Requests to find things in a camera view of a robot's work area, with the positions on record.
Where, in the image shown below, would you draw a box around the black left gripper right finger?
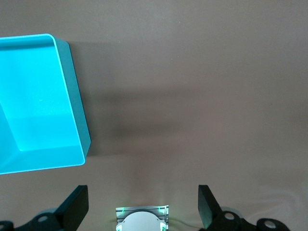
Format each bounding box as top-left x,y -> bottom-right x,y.
198,184 -> 289,231

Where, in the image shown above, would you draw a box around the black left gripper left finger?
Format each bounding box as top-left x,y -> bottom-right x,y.
0,184 -> 90,231

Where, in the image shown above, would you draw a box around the turquoise plastic bin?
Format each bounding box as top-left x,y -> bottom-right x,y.
0,33 -> 93,176

